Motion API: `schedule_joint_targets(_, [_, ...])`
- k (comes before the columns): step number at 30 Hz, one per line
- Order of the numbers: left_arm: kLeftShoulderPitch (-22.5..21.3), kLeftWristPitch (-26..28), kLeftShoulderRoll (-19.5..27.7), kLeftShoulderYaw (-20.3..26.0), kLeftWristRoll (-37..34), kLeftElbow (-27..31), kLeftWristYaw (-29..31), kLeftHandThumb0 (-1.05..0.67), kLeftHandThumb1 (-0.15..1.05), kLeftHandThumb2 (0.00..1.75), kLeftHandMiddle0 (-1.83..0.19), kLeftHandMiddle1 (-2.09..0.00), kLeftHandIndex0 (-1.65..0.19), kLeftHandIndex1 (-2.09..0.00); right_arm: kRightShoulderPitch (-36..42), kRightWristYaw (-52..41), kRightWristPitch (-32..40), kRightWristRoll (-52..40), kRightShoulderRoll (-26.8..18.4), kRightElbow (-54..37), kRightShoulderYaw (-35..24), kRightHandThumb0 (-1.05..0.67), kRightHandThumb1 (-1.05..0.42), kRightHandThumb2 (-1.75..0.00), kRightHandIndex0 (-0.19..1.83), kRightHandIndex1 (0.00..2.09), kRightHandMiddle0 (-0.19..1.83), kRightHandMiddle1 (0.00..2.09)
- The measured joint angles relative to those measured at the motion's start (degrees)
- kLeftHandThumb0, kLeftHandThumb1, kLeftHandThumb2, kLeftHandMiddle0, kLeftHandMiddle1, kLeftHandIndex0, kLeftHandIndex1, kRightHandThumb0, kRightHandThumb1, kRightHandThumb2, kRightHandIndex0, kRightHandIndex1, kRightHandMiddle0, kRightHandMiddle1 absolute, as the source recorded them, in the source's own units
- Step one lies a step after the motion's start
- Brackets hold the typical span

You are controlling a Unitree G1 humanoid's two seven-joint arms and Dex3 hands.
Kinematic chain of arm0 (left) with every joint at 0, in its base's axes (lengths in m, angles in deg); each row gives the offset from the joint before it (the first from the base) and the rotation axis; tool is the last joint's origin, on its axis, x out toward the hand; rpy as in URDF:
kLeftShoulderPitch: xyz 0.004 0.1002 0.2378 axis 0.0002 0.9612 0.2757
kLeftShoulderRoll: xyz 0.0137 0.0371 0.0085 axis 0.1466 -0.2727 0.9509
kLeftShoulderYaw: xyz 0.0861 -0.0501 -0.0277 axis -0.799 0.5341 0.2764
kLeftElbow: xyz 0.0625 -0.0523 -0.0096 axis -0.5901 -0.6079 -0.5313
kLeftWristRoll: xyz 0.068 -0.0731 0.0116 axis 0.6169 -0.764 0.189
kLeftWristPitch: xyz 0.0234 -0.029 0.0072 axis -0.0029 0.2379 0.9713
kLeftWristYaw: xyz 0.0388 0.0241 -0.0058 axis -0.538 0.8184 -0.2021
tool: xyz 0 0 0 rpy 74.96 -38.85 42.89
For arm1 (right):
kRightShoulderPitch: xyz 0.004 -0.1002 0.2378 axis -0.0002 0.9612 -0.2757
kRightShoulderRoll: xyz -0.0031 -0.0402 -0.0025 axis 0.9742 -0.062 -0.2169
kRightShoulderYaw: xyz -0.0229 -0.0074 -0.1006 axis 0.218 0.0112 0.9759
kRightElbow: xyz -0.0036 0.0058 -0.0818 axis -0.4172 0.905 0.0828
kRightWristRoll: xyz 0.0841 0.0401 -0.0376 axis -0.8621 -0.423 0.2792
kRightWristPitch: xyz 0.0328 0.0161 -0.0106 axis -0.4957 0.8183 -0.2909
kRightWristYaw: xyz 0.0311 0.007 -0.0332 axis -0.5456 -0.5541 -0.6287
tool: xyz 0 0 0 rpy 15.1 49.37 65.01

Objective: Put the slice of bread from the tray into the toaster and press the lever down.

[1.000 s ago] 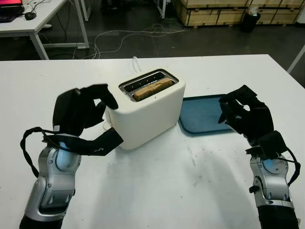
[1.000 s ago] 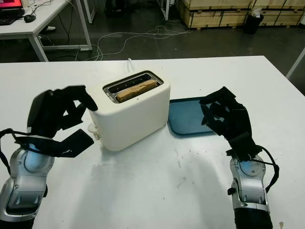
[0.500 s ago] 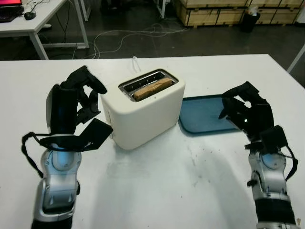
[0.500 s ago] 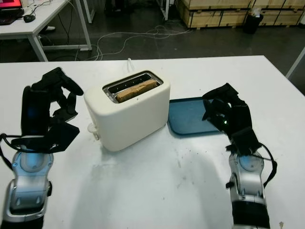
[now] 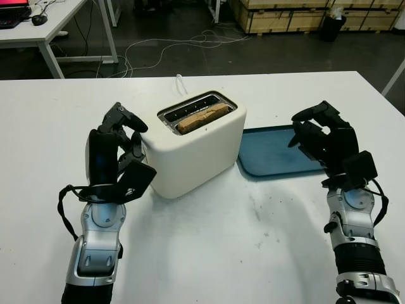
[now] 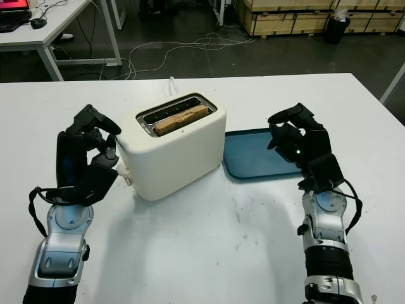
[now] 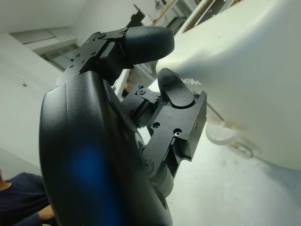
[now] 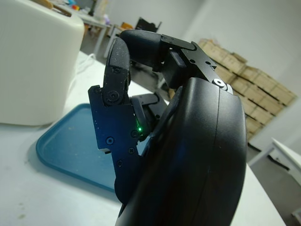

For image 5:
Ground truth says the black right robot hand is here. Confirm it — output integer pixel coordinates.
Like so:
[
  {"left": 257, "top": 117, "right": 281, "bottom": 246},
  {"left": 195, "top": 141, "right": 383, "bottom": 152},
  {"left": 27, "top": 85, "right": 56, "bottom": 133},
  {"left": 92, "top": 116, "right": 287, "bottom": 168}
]
[{"left": 287, "top": 100, "right": 360, "bottom": 177}]

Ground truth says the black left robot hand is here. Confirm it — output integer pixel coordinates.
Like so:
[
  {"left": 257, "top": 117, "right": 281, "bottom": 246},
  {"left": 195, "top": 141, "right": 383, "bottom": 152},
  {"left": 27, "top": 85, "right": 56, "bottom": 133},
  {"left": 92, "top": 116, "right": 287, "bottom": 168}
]
[{"left": 85, "top": 101, "right": 149, "bottom": 187}]

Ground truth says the white two-slot toaster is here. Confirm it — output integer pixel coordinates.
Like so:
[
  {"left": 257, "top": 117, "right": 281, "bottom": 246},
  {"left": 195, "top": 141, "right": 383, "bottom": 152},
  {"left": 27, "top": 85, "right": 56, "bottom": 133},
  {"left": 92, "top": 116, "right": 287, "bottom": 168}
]
[{"left": 139, "top": 90, "right": 247, "bottom": 200}]

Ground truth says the brown bread slice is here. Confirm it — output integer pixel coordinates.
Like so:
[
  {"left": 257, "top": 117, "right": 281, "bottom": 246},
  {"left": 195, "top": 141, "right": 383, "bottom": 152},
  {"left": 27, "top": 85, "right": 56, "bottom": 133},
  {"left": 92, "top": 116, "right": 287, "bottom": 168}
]
[{"left": 177, "top": 101, "right": 229, "bottom": 134}]

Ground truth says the blue plastic tray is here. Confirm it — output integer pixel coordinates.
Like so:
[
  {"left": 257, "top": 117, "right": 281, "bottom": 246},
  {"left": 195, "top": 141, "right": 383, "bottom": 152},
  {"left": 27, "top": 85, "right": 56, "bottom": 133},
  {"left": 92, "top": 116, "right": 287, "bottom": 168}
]
[{"left": 236, "top": 123, "right": 327, "bottom": 181}]

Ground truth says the white desk leg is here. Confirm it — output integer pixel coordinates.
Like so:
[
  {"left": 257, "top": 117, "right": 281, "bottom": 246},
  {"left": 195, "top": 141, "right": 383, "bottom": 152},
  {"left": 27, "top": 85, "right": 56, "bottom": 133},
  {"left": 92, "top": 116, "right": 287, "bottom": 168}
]
[
  {"left": 104, "top": 0, "right": 123, "bottom": 28},
  {"left": 381, "top": 60, "right": 405, "bottom": 98},
  {"left": 207, "top": 0, "right": 222, "bottom": 23}
]

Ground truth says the black trash bin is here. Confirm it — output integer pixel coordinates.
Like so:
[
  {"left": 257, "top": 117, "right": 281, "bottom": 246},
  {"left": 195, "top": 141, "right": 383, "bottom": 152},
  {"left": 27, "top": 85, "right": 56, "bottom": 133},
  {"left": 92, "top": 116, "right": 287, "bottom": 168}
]
[{"left": 320, "top": 13, "right": 347, "bottom": 42}]

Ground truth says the wooden crate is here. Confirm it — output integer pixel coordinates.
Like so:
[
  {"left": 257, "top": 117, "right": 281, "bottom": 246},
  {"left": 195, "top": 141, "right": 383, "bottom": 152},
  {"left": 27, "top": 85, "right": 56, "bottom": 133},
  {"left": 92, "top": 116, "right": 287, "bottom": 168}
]
[
  {"left": 341, "top": 0, "right": 401, "bottom": 32},
  {"left": 232, "top": 0, "right": 330, "bottom": 34}
]

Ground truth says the white office desk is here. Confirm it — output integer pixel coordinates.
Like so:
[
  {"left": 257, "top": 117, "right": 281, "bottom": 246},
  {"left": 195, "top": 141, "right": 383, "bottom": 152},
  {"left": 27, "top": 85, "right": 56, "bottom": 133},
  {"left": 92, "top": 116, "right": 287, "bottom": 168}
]
[{"left": 0, "top": 0, "right": 120, "bottom": 79}]

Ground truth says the black laptop with red screen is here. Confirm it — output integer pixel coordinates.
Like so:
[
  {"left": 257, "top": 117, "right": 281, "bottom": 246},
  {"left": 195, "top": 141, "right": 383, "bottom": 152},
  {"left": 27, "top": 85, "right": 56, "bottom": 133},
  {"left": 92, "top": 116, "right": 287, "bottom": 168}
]
[{"left": 0, "top": 0, "right": 32, "bottom": 29}]

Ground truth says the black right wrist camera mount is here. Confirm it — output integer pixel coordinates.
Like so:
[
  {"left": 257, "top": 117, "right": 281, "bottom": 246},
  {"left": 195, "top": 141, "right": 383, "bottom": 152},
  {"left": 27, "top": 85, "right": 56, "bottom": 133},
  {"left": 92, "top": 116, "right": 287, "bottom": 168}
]
[{"left": 321, "top": 151, "right": 379, "bottom": 193}]

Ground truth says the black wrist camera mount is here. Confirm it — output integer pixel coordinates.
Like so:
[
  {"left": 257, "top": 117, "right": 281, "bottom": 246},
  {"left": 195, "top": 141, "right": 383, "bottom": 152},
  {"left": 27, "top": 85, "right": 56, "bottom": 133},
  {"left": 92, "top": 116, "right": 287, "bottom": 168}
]
[
  {"left": 321, "top": 151, "right": 379, "bottom": 193},
  {"left": 77, "top": 160, "right": 158, "bottom": 205}
]

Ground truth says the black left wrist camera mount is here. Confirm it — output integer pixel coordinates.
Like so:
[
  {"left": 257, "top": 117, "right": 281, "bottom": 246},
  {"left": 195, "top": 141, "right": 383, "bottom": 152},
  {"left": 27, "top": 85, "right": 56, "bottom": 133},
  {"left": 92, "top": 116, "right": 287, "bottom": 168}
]
[{"left": 77, "top": 160, "right": 158, "bottom": 205}]

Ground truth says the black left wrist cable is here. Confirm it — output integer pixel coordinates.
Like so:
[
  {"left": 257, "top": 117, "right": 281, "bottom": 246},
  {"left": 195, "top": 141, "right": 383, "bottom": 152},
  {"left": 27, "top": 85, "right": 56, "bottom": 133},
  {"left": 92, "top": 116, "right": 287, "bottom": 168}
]
[{"left": 57, "top": 185, "right": 86, "bottom": 241}]

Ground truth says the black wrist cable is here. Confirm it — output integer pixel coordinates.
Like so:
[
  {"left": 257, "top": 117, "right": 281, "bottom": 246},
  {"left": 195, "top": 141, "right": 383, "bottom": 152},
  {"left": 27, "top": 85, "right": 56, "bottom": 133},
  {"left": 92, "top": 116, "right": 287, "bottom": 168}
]
[
  {"left": 368, "top": 179, "right": 389, "bottom": 227},
  {"left": 57, "top": 185, "right": 86, "bottom": 241}
]

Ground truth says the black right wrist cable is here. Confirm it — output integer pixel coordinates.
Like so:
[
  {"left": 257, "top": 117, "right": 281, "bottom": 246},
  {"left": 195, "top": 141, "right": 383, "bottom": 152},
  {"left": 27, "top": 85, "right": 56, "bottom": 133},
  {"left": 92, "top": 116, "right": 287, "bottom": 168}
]
[{"left": 368, "top": 179, "right": 389, "bottom": 227}]

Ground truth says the white toaster power cord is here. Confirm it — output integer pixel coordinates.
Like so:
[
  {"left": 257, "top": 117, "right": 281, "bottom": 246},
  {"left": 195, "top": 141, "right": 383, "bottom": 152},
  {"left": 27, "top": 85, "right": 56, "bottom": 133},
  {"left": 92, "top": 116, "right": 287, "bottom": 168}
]
[{"left": 175, "top": 73, "right": 187, "bottom": 96}]

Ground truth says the white floor cable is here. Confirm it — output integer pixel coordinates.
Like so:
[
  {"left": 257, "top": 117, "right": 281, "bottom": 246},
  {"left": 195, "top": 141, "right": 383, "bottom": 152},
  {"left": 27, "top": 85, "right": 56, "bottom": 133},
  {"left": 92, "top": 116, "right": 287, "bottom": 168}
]
[{"left": 121, "top": 28, "right": 251, "bottom": 79}]

